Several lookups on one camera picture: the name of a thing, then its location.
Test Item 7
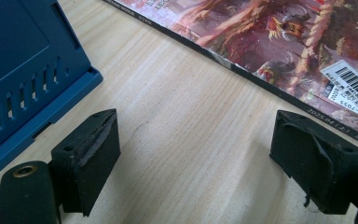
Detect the illustrated magazine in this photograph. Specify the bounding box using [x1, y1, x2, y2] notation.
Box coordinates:
[103, 0, 358, 151]

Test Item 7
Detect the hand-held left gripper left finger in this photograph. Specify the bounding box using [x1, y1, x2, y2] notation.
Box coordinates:
[49, 108, 121, 217]

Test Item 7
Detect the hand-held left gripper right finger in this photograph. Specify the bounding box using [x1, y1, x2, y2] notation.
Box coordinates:
[269, 109, 358, 216]

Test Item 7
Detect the blue plastic file rack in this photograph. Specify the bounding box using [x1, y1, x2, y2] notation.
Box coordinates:
[0, 0, 104, 188]

